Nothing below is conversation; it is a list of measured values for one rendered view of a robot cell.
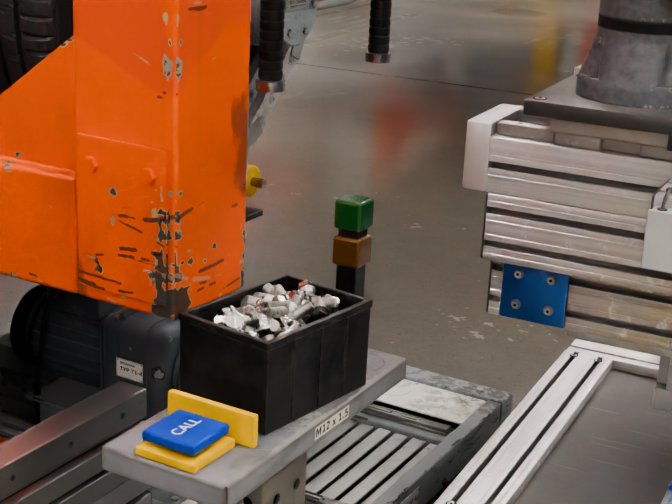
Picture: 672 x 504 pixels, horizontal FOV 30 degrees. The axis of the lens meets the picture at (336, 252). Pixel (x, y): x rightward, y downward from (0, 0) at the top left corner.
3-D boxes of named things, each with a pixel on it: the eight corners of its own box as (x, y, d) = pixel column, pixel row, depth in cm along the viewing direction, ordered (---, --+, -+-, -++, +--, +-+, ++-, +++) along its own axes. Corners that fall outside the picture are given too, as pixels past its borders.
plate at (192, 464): (178, 428, 145) (178, 420, 144) (235, 446, 141) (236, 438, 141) (134, 454, 138) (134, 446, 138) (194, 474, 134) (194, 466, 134)
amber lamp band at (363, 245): (345, 256, 169) (347, 228, 168) (371, 262, 167) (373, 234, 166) (330, 264, 166) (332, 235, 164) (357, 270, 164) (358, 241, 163)
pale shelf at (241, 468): (298, 349, 176) (299, 329, 175) (406, 378, 169) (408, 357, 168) (100, 469, 141) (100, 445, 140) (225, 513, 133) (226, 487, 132)
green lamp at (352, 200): (347, 221, 168) (348, 192, 166) (373, 226, 166) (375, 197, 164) (332, 228, 164) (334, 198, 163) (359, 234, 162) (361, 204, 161)
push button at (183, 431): (179, 425, 144) (179, 407, 143) (229, 441, 141) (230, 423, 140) (141, 448, 138) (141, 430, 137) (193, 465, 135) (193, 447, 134)
